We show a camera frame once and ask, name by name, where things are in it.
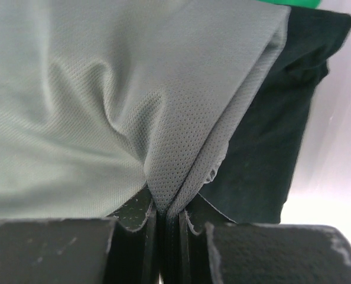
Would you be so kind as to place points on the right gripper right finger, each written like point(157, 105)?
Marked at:
point(213, 249)

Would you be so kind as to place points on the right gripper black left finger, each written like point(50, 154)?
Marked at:
point(119, 248)

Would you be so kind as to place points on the grey t shirt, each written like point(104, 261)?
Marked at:
point(100, 99)

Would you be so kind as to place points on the black folded t shirt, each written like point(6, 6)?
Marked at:
point(254, 179)

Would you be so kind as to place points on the green folded t shirt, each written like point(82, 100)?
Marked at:
point(298, 3)

